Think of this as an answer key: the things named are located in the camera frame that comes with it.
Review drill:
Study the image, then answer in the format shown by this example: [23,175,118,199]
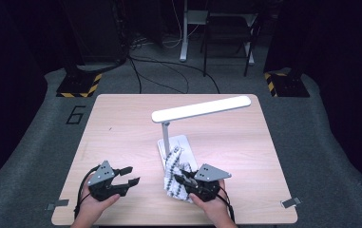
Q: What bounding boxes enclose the person's right hand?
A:
[189,179,231,221]

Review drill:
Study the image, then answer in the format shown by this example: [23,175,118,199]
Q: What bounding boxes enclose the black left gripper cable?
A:
[73,163,103,220]

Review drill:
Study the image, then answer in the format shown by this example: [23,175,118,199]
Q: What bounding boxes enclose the black floor cables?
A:
[126,55,221,95]

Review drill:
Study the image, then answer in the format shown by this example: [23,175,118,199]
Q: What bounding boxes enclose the white metal stand leg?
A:
[179,0,209,63]

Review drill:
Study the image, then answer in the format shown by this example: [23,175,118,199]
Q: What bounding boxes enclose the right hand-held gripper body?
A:
[184,162,233,203]

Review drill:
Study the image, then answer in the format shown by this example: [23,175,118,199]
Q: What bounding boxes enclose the grey tape strip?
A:
[45,199,70,212]
[280,197,303,209]

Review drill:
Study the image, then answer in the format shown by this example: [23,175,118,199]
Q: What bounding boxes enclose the white desk lamp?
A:
[150,95,253,172]

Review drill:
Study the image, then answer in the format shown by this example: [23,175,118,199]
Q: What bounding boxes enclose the black metal frame chair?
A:
[200,10,260,78]

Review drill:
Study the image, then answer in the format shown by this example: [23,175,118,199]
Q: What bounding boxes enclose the black yellow striped stand base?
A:
[55,71,104,99]
[263,71,312,99]

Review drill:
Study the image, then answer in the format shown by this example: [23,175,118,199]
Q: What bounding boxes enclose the person's left hand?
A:
[77,175,122,223]

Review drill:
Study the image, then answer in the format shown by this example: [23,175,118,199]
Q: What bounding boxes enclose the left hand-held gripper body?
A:
[86,160,129,202]

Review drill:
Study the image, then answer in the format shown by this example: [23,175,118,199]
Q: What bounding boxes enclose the white black patterned cloth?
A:
[162,145,196,202]

